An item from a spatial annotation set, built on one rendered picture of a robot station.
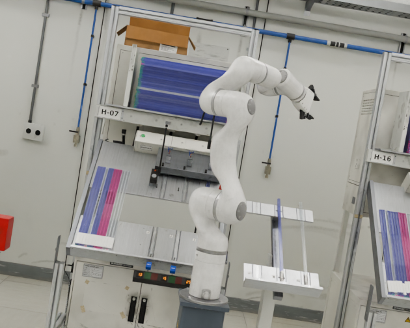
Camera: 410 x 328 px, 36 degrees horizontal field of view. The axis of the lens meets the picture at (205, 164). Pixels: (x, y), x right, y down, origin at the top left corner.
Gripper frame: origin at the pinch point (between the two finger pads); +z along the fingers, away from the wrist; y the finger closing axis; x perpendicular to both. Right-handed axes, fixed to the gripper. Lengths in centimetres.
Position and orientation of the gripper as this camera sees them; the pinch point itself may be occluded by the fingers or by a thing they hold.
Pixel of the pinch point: (313, 108)
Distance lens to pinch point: 292.2
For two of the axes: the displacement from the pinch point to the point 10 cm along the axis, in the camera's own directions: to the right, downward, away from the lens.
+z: 5.6, 3.5, 7.5
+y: -3.2, 9.3, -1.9
